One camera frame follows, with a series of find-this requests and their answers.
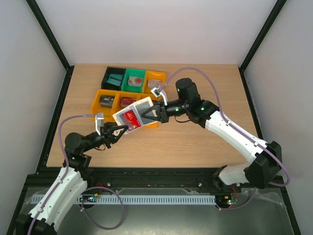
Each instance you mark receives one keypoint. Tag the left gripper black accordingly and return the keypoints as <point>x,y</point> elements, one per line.
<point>106,136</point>

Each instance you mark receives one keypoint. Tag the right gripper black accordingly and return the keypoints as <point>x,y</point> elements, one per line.
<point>162,113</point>

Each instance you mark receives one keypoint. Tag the red VIP credit card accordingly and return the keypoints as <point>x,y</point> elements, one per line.
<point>130,119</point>

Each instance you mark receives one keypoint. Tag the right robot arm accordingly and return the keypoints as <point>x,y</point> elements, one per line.
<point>262,158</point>

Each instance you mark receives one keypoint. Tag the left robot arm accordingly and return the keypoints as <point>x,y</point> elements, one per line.
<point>74,178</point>

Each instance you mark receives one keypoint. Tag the white pink card stack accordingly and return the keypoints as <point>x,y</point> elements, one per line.
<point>154,83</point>

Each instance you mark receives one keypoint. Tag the black card stack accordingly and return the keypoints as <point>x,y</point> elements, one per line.
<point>106,101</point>

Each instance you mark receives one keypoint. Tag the white red card stack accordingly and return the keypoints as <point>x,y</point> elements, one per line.
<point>135,81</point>

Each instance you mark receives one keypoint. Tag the yellow bin front right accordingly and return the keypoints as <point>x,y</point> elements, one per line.
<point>154,100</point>

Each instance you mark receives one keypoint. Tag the yellow bin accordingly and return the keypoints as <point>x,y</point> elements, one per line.
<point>116,104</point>
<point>152,75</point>
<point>154,100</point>
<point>97,108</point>

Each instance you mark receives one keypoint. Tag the yellow bin front middle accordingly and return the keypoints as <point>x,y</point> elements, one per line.
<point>116,104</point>

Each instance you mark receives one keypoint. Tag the yellow bin front left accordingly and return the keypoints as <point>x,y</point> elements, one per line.
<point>97,108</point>

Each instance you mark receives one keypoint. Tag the yellow bin back right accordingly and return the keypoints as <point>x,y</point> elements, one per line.
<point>152,75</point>

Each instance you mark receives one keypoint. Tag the green storage bin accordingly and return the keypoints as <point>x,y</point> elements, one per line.
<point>132,72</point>

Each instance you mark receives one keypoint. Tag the black storage bin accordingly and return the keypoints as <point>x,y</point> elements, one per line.
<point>114,70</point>

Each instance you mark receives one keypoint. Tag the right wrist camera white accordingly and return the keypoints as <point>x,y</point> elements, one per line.
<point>159,92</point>

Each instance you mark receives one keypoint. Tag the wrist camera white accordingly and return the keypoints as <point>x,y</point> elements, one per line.
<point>159,92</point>
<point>99,122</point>

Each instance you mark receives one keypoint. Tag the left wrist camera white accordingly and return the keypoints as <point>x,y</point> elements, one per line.
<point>99,122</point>

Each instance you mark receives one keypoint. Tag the white slotted cable duct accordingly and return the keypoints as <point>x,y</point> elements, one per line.
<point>147,200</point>

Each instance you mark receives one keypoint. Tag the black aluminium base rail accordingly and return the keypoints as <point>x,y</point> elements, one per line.
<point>199,179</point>

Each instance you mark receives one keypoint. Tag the black frame post left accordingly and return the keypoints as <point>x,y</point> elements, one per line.
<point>34,7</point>

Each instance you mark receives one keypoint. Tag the black frame post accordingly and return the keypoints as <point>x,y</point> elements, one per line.
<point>34,7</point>
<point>262,34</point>

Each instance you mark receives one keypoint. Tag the black frame post right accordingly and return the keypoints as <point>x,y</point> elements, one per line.
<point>262,34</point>

